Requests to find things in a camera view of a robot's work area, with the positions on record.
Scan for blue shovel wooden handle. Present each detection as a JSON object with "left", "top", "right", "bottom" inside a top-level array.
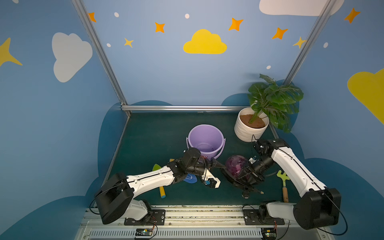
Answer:
[{"left": 184, "top": 174, "right": 198, "bottom": 184}]

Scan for green round shovel yellow handle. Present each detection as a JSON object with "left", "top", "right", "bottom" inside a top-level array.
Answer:
[{"left": 152, "top": 164, "right": 166, "bottom": 199}]

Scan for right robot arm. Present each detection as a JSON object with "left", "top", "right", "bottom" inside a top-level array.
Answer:
[{"left": 235, "top": 139, "right": 342, "bottom": 230}]

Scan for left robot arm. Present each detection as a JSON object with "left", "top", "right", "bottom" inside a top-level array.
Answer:
[{"left": 94, "top": 148, "right": 226, "bottom": 225}]

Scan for purple plastic bucket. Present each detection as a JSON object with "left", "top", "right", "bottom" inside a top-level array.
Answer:
[{"left": 186, "top": 125, "right": 226, "bottom": 159}]

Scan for white ribbed plant pot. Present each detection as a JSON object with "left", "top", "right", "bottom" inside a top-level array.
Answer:
[{"left": 234, "top": 107, "right": 270, "bottom": 143}]

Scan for right controller board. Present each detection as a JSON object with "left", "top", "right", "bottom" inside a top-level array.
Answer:
[{"left": 261, "top": 229, "right": 277, "bottom": 240}]

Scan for controller board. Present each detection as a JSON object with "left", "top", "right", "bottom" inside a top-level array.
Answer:
[
  {"left": 135, "top": 229, "right": 154, "bottom": 238},
  {"left": 261, "top": 229, "right": 277, "bottom": 240}
]

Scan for green artificial plant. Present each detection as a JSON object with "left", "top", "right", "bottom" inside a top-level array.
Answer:
[{"left": 248, "top": 74, "right": 304, "bottom": 133}]

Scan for left controller board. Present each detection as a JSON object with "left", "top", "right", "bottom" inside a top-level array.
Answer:
[{"left": 135, "top": 229, "right": 154, "bottom": 238}]

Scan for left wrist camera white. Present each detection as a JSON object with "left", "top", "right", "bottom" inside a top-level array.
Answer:
[{"left": 201, "top": 169, "right": 221, "bottom": 189}]

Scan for green rake wooden handle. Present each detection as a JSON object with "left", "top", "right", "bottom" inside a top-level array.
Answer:
[{"left": 277, "top": 170, "right": 290, "bottom": 203}]

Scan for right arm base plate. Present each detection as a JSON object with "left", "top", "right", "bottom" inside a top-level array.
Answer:
[{"left": 243, "top": 209, "right": 286, "bottom": 226}]

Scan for aluminium back rail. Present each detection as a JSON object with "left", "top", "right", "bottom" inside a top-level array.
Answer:
[{"left": 122, "top": 105, "right": 247, "bottom": 112}]

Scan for aluminium rail frame front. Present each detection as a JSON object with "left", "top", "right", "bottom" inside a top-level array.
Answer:
[{"left": 75, "top": 205, "right": 333, "bottom": 240}]

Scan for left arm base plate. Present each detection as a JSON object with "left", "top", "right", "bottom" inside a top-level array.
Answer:
[{"left": 124, "top": 210, "right": 166, "bottom": 226}]

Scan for right aluminium post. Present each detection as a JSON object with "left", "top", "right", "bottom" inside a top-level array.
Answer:
[{"left": 282, "top": 0, "right": 337, "bottom": 85}]

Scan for aluminium post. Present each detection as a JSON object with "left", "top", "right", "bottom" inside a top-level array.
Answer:
[
  {"left": 282, "top": 0, "right": 337, "bottom": 85},
  {"left": 72, "top": 0, "right": 131, "bottom": 118}
]

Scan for left aluminium post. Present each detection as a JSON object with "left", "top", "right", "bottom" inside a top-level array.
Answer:
[{"left": 72, "top": 0, "right": 131, "bottom": 118}]

